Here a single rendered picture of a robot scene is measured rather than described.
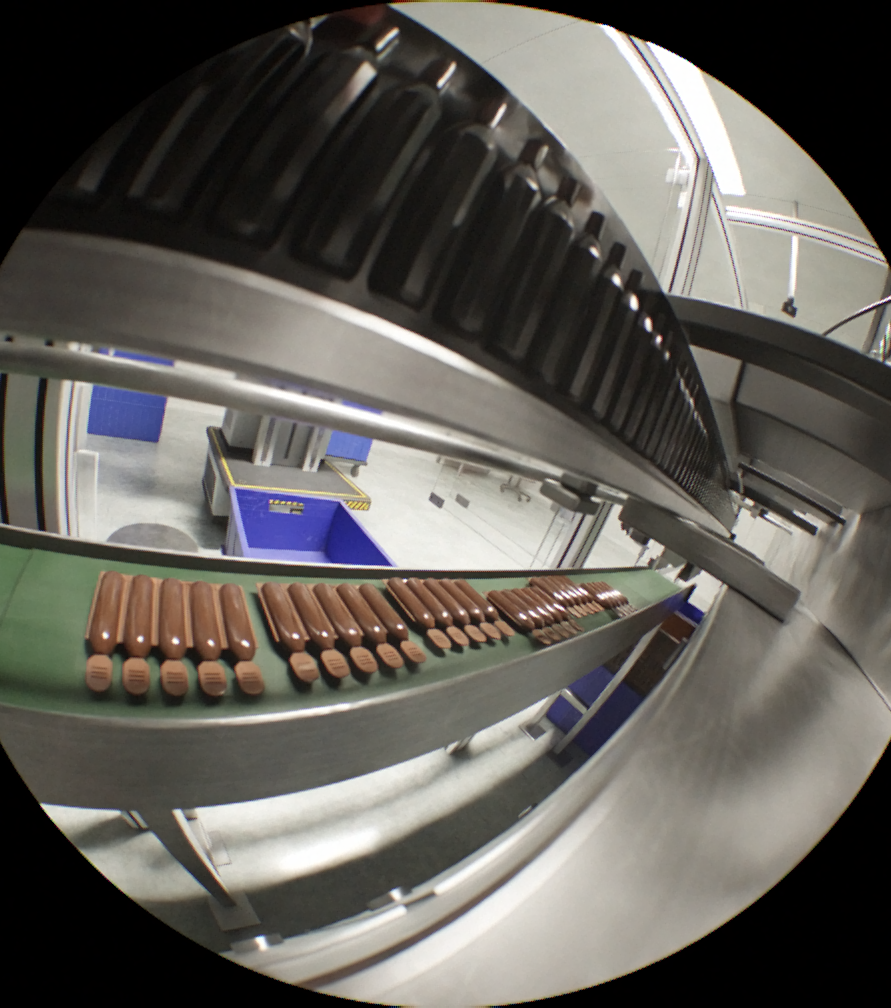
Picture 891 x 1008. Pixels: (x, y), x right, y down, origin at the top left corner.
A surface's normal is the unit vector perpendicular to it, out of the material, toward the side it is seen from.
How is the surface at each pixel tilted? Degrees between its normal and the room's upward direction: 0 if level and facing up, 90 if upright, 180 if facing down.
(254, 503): 90
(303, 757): 90
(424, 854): 0
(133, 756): 90
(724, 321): 90
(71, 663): 2
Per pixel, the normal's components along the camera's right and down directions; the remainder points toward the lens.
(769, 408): -0.73, -0.10
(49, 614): 0.39, -0.89
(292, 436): 0.64, 0.44
